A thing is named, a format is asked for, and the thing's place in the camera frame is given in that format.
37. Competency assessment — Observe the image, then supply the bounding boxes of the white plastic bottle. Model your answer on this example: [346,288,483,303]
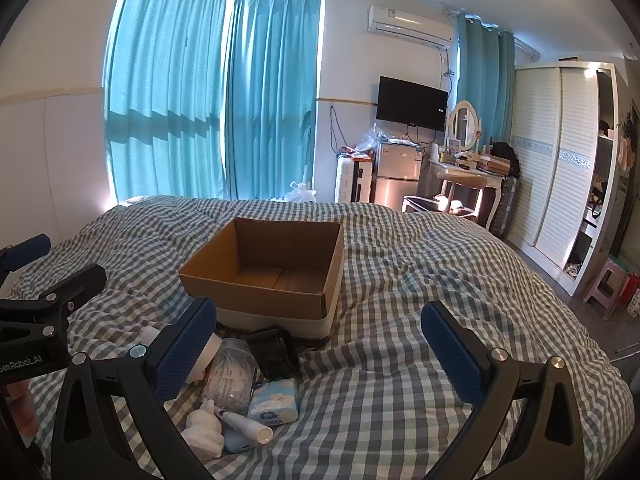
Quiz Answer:
[141,327,224,386]

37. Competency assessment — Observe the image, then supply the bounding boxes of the person's left hand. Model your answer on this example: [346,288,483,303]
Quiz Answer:
[9,381,40,437]

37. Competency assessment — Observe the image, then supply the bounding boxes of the teal curtain beside wardrobe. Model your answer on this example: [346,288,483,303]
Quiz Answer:
[456,12,516,146]

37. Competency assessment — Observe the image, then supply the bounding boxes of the white suitcase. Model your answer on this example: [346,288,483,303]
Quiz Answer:
[334,157,375,204]

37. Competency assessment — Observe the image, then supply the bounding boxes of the pink plastic stool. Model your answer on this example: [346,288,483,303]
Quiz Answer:
[582,255,632,321]

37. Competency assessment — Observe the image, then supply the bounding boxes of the pink hanging clothes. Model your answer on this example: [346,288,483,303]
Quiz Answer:
[617,110,640,171]

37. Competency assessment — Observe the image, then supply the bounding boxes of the white air conditioner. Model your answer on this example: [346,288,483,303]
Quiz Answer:
[367,5,455,47]

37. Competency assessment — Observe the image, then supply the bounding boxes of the white sliding door wardrobe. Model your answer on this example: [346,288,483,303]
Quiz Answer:
[505,61,628,296]

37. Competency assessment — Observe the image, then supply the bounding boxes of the oval white mirror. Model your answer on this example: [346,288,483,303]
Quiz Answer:
[447,100,480,152]

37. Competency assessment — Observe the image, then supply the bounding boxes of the narrow teal curtain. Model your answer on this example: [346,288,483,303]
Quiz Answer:
[223,0,322,201]

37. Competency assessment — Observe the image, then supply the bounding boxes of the silver small fridge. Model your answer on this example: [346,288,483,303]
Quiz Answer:
[374,141,422,208]

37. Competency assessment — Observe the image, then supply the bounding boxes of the grey checkered blanket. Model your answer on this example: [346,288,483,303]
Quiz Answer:
[10,195,631,480]

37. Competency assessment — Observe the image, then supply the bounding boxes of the wide teal curtain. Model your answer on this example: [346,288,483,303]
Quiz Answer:
[102,0,229,204]

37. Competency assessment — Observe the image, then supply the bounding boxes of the white plastic bag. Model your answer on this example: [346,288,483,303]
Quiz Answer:
[284,180,319,204]

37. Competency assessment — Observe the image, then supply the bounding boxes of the light blue rounded case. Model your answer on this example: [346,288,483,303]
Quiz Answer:
[222,422,261,453]

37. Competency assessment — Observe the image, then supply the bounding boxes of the black bag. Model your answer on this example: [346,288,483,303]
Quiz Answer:
[491,142,522,177]

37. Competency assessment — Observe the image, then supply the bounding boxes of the grey suitcase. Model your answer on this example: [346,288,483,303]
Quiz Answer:
[492,176,521,238]

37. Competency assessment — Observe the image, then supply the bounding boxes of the white dressing table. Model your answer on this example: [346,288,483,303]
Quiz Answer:
[429,157,503,228]

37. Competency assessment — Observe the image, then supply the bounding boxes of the white wooden chair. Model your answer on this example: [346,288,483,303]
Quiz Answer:
[440,172,488,216]

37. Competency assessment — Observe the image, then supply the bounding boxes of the brown cardboard box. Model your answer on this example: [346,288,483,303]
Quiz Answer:
[178,217,346,339]

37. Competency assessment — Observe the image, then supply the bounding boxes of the clear plastic bag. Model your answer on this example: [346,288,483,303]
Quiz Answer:
[355,127,388,153]

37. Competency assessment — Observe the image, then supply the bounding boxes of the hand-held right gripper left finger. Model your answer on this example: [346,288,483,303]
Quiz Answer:
[50,296,218,480]

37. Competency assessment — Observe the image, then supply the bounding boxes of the white cartoon figurine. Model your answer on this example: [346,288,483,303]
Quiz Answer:
[180,399,226,461]

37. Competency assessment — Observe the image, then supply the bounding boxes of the white tube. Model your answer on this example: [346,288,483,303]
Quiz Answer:
[214,406,274,445]

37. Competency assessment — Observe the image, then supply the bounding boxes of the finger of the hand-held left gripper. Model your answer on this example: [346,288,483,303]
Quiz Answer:
[0,264,108,323]
[0,234,52,283]

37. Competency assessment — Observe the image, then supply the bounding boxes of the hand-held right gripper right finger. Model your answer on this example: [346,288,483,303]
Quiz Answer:
[420,300,613,480]

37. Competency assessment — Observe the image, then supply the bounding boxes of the black wall television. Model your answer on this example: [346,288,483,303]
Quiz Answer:
[376,76,449,132]

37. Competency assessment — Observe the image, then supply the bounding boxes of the blue tissue pack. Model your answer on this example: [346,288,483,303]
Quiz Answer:
[247,379,300,428]

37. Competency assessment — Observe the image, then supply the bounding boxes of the clear cotton swab jar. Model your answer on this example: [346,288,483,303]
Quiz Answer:
[202,338,261,416]

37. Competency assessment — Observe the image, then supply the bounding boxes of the black pouch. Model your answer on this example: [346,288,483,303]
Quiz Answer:
[250,325,301,381]

